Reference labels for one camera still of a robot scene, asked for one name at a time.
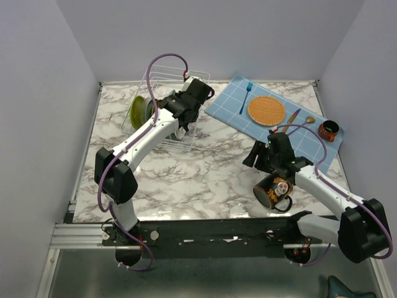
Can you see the dark teal star object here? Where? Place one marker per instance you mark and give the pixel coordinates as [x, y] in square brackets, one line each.
[336, 288]

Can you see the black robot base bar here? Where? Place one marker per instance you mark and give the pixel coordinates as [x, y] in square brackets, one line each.
[219, 238]

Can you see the round woven wicker plate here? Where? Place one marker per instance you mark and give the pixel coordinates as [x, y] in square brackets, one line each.
[266, 110]

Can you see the blue floral ceramic plate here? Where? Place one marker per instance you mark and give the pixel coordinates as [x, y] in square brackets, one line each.
[150, 109]

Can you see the white wire dish rack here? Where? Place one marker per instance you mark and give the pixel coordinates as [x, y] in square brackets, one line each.
[162, 80]

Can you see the blue checked cloth mat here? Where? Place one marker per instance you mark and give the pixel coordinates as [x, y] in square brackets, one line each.
[305, 141]

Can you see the blue metal fork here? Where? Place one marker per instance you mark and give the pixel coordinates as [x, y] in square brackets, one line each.
[248, 90]

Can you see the iridescent rainbow knife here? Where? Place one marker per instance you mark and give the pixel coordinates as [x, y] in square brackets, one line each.
[291, 119]

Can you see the iridescent rainbow spoon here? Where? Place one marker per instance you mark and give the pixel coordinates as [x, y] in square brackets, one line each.
[309, 120]

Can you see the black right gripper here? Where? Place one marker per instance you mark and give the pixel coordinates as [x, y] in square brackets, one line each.
[250, 159]

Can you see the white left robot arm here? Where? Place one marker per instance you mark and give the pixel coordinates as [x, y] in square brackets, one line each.
[114, 169]

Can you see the lime green round plate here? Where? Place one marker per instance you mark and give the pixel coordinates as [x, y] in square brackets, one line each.
[138, 112]

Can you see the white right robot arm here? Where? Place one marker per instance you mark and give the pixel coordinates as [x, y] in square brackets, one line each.
[360, 228]

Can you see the small brown clay cup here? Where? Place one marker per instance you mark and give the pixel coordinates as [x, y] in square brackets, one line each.
[328, 130]

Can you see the blue striped white plate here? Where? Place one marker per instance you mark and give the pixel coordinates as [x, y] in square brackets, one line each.
[180, 133]

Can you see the black skull pattern mug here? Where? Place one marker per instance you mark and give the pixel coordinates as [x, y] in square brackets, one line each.
[272, 190]

